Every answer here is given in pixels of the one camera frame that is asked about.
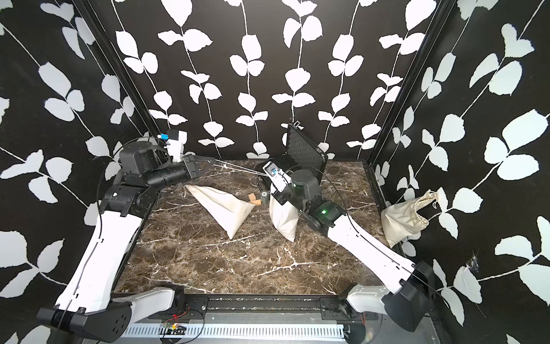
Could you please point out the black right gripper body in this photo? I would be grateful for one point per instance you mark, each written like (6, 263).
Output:
(291, 197)

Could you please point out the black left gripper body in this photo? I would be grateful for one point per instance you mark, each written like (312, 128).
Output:
(188, 168)

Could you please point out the white cloth bag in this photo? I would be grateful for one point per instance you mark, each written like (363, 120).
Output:
(284, 218)

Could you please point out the white bag drawstring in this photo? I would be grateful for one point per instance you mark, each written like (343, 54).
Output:
(234, 167)

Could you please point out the beige cloth bag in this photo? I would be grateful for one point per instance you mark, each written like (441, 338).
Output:
(403, 220)

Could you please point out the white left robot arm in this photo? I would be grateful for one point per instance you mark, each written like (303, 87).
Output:
(86, 308)

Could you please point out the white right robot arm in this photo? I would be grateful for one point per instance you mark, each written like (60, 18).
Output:
(408, 288)

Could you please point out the wooden cork piece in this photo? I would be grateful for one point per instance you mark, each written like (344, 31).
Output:
(253, 200)

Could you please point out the black poker chip case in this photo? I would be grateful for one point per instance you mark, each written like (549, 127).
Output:
(301, 152)

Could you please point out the white perforated strip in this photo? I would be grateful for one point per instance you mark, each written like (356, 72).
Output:
(285, 332)

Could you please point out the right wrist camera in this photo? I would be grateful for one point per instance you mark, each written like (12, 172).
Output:
(277, 176)

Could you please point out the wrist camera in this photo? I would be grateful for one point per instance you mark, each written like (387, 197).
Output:
(277, 176)
(175, 142)

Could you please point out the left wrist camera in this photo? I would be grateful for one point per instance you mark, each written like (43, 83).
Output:
(175, 142)

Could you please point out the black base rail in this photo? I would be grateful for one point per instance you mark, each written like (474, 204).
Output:
(275, 306)

